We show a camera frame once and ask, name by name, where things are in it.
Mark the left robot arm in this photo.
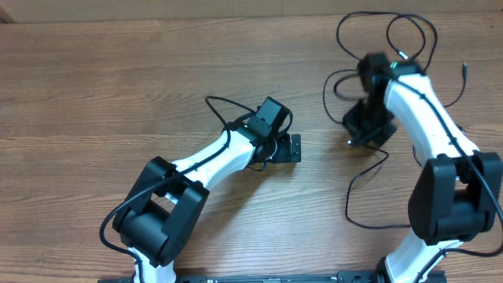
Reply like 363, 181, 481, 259
99, 97, 301, 282

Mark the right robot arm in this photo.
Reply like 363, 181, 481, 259
342, 53, 502, 282

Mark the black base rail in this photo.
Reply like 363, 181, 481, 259
97, 269, 447, 283

